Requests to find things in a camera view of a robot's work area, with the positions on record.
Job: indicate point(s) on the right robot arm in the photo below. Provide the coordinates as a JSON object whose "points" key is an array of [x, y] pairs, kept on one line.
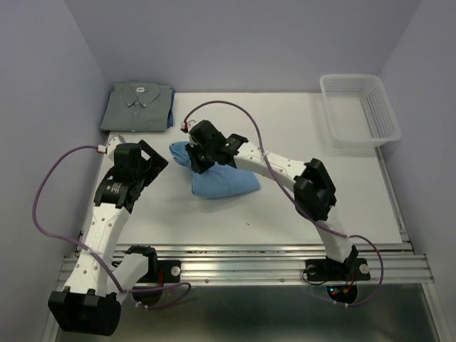
{"points": [[308, 184]]}

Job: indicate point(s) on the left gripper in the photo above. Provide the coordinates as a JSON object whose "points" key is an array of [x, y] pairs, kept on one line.
{"points": [[155, 163]]}

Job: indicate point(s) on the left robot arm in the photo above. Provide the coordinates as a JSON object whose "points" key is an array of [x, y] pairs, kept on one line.
{"points": [[91, 299]]}

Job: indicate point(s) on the folded blue checkered shirt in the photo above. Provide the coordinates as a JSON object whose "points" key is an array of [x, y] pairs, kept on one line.
{"points": [[170, 117]]}

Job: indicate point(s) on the folded grey shirt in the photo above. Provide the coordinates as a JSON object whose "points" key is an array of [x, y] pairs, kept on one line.
{"points": [[137, 107]]}

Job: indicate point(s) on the white plastic basket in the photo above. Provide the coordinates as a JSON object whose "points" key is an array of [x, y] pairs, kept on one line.
{"points": [[358, 111]]}

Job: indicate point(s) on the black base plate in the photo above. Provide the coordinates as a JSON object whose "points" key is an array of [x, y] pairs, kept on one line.
{"points": [[168, 272], [319, 270]]}

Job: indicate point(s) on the blue long sleeve shirt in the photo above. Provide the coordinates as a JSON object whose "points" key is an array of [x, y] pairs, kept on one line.
{"points": [[220, 181]]}

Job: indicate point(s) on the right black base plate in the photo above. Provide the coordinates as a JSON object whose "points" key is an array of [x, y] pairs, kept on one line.
{"points": [[319, 270]]}

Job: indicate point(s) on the aluminium rail frame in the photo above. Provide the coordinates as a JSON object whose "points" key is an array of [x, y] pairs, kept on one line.
{"points": [[260, 239]]}

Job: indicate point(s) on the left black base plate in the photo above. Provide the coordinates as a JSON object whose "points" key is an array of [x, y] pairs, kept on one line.
{"points": [[168, 272]]}

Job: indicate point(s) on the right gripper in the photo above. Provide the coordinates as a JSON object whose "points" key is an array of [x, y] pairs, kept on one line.
{"points": [[199, 165]]}

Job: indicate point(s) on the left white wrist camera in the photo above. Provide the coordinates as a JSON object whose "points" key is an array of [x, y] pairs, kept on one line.
{"points": [[110, 146]]}

